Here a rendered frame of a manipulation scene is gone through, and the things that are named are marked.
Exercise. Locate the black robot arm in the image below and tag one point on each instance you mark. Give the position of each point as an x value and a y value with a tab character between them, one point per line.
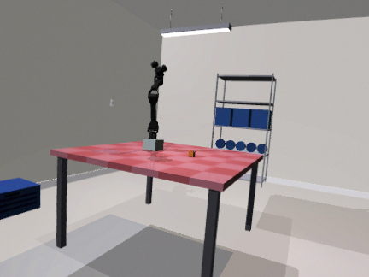
153	98

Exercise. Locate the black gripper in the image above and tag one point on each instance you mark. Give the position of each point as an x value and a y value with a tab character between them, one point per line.
154	64

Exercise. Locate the orange block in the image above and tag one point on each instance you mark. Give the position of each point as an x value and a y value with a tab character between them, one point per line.
192	153

